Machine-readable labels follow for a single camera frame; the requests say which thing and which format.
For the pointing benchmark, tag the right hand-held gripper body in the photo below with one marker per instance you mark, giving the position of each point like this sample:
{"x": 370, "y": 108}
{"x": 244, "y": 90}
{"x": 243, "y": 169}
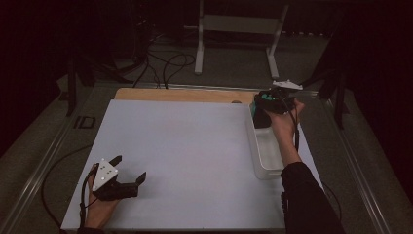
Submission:
{"x": 276, "y": 103}

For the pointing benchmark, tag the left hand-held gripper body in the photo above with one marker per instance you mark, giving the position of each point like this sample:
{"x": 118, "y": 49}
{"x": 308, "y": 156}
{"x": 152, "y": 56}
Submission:
{"x": 113, "y": 191}

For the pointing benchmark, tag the teal phone case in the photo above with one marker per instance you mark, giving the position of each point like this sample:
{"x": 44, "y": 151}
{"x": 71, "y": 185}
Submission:
{"x": 253, "y": 111}

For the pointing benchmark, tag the white plastic bin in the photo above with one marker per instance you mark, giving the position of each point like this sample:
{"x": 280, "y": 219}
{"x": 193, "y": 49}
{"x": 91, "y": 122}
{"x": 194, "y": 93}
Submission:
{"x": 268, "y": 152}

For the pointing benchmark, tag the person's right hand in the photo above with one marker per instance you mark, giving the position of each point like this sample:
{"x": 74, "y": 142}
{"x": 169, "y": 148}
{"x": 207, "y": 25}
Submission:
{"x": 282, "y": 126}

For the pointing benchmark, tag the person's left hand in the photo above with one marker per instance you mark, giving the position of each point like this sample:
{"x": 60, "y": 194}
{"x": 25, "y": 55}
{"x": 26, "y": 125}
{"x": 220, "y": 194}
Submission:
{"x": 99, "y": 213}

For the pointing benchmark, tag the white paper mat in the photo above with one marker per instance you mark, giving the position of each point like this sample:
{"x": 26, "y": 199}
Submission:
{"x": 178, "y": 146}

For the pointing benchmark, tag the black stand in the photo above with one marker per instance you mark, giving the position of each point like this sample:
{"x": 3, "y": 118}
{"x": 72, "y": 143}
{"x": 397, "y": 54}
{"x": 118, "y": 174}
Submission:
{"x": 70, "y": 94}
{"x": 339, "y": 107}

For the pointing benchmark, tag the grey metal stand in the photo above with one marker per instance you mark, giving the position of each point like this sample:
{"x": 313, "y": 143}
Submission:
{"x": 240, "y": 24}

